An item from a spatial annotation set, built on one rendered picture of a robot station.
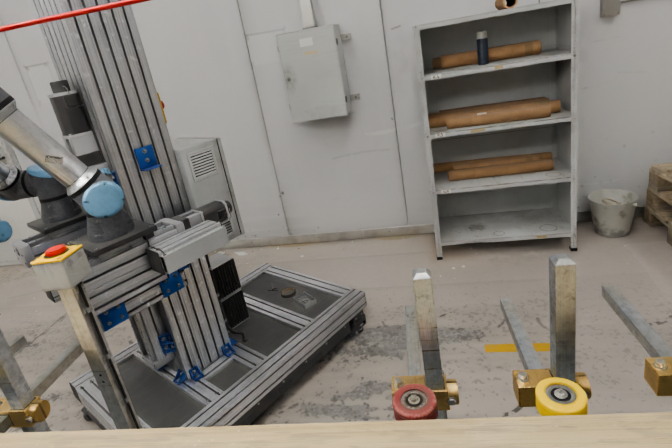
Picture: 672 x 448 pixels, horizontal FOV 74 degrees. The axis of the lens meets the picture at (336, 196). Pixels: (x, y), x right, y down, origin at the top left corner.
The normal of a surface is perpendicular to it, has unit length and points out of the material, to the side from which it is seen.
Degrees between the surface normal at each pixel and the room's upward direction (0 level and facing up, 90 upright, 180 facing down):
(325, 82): 90
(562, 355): 90
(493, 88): 90
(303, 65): 90
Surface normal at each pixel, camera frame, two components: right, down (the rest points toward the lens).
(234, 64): -0.18, 0.35
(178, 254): 0.75, 0.09
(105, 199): 0.63, 0.26
